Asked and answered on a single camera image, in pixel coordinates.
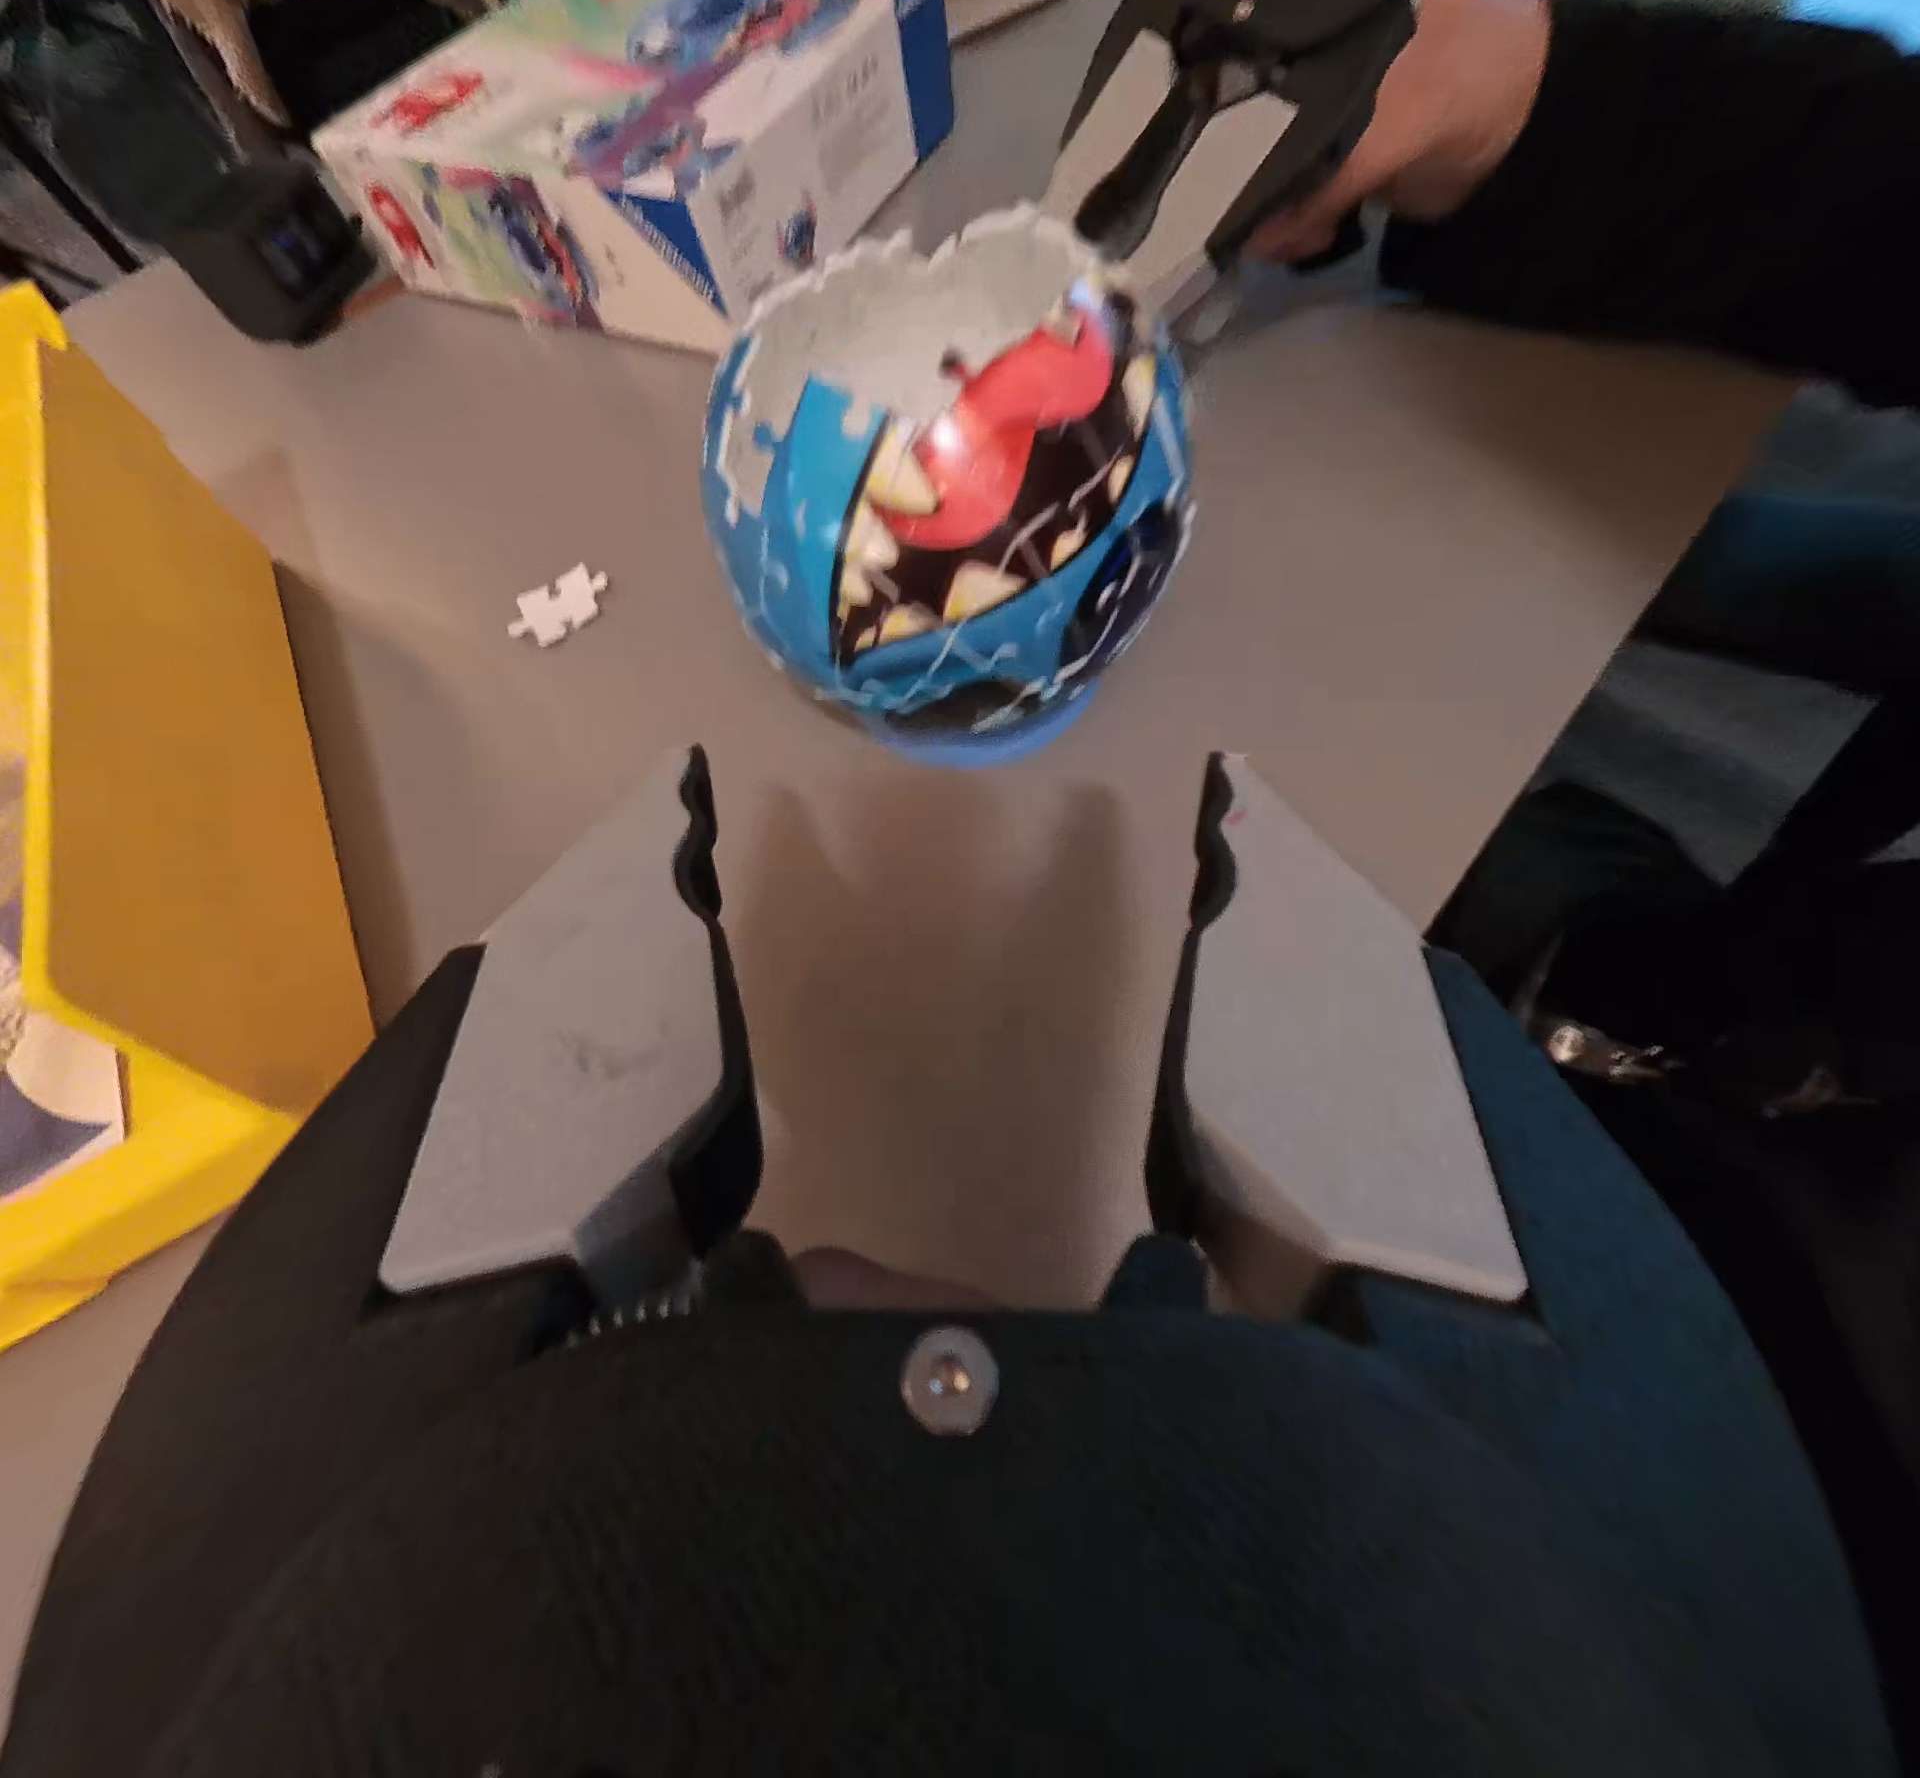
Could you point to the yellow plastic bin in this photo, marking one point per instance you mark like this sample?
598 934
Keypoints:
181 759

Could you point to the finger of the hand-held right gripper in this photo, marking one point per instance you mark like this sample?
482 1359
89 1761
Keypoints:
1238 151
1126 105

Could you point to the white puzzle piece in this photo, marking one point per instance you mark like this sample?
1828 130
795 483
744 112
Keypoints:
558 605

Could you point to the black device with small screen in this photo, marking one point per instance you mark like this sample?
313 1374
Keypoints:
294 256

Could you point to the blue puzzle ball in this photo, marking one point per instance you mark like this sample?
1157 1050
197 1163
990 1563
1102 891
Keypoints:
959 489

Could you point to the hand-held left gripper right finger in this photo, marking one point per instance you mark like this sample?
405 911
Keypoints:
1335 1073

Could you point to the cartoon printed puzzle box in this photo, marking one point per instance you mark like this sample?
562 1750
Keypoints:
629 128

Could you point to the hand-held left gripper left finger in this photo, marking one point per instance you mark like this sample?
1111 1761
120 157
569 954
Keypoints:
569 1057

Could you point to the person's right forearm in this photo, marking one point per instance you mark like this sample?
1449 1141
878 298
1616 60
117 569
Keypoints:
1695 159

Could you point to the person's right hand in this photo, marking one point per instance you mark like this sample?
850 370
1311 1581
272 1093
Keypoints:
1454 83

